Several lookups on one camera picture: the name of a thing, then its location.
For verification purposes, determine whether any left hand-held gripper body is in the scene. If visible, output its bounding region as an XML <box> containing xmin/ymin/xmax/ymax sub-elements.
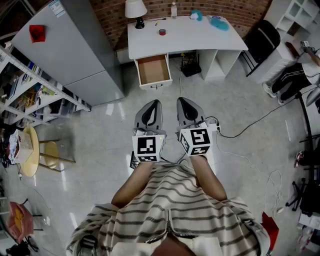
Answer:
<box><xmin>131</xmin><ymin>127</ymin><xmax>168</xmax><ymax>163</ymax></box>

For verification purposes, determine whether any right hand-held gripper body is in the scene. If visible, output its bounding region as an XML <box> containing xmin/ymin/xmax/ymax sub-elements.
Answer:
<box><xmin>177</xmin><ymin>121</ymin><xmax>211</xmax><ymax>157</ymax></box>

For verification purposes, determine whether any wooden drawer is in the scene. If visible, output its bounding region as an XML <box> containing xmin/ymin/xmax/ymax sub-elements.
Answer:
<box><xmin>134</xmin><ymin>53</ymin><xmax>173</xmax><ymax>91</ymax></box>

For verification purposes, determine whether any person's right forearm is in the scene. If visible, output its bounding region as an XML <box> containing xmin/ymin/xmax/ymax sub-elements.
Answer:
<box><xmin>191</xmin><ymin>154</ymin><xmax>228</xmax><ymax>201</ymax></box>

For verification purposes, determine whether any person's left forearm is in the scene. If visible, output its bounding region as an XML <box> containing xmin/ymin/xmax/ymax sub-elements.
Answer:
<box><xmin>111</xmin><ymin>161</ymin><xmax>157</xmax><ymax>208</ymax></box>

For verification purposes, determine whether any white desk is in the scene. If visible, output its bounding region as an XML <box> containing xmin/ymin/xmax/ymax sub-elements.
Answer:
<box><xmin>127</xmin><ymin>15</ymin><xmax>249</xmax><ymax>82</ymax></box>

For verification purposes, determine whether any white power strip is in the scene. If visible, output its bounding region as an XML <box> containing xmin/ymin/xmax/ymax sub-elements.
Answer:
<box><xmin>205</xmin><ymin>117</ymin><xmax>222</xmax><ymax>133</ymax></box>

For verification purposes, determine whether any person's striped shirt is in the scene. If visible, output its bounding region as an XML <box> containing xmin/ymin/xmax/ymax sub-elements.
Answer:
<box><xmin>66</xmin><ymin>162</ymin><xmax>270</xmax><ymax>256</ymax></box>

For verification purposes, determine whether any yellow stool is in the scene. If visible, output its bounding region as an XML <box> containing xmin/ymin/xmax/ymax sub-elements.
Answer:
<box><xmin>39</xmin><ymin>138</ymin><xmax>77</xmax><ymax>173</ymax></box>

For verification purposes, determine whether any teal duster in plastic bag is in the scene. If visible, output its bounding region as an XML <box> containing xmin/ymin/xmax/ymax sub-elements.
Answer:
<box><xmin>206</xmin><ymin>15</ymin><xmax>230</xmax><ymax>32</ymax></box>

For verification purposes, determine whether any grey refrigerator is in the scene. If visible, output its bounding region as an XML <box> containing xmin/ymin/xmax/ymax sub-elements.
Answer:
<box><xmin>11</xmin><ymin>0</ymin><xmax>126</xmax><ymax>107</ymax></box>

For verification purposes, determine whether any black chair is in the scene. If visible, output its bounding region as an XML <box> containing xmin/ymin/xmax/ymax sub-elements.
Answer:
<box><xmin>239</xmin><ymin>19</ymin><xmax>281</xmax><ymax>77</ymax></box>

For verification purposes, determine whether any black stand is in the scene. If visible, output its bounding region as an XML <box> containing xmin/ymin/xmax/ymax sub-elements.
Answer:
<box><xmin>296</xmin><ymin>91</ymin><xmax>320</xmax><ymax>152</ymax></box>

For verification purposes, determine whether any white table lamp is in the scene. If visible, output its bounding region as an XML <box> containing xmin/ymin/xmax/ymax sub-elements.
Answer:
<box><xmin>124</xmin><ymin>0</ymin><xmax>148</xmax><ymax>30</ymax></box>

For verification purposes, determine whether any white metal shelf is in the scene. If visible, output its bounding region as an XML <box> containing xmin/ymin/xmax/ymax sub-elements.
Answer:
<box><xmin>0</xmin><ymin>44</ymin><xmax>92</xmax><ymax>126</ymax></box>

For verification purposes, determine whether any round yellow table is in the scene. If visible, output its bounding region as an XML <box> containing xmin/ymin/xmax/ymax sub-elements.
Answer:
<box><xmin>19</xmin><ymin>126</ymin><xmax>41</xmax><ymax>178</ymax></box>

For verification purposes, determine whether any red box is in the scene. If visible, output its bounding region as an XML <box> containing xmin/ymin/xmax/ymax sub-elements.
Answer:
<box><xmin>261</xmin><ymin>211</ymin><xmax>280</xmax><ymax>251</ymax></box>

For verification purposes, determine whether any white perforated box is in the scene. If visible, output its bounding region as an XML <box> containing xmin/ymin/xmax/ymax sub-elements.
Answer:
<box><xmin>7</xmin><ymin>129</ymin><xmax>35</xmax><ymax>165</ymax></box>

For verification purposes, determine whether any white cabinet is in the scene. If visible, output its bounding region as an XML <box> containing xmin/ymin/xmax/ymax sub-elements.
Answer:
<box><xmin>257</xmin><ymin>0</ymin><xmax>320</xmax><ymax>85</ymax></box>

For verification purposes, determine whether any red bag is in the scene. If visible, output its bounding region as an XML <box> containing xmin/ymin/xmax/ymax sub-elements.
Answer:
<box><xmin>29</xmin><ymin>24</ymin><xmax>47</xmax><ymax>43</ymax></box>

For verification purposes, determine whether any pink bag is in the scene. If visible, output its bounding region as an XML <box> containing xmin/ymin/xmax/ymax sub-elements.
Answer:
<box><xmin>6</xmin><ymin>201</ymin><xmax>35</xmax><ymax>245</ymax></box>

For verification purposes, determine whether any black device with cables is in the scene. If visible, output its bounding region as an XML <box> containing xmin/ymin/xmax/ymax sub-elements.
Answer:
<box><xmin>129</xmin><ymin>150</ymin><xmax>141</xmax><ymax>169</ymax></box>

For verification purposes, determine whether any black wire basket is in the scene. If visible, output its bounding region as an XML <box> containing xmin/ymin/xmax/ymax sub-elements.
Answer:
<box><xmin>180</xmin><ymin>51</ymin><xmax>202</xmax><ymax>78</ymax></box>

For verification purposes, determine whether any black floor cable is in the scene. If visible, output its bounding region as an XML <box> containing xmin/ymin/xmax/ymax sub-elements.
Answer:
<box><xmin>216</xmin><ymin>99</ymin><xmax>302</xmax><ymax>140</ymax></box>

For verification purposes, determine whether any white floor cable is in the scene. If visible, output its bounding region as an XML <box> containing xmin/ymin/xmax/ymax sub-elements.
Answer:
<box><xmin>216</xmin><ymin>132</ymin><xmax>286</xmax><ymax>215</ymax></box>

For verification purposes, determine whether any black lamp cable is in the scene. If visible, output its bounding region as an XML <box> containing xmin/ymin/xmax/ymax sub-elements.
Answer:
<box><xmin>142</xmin><ymin>16</ymin><xmax>167</xmax><ymax>23</ymax></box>

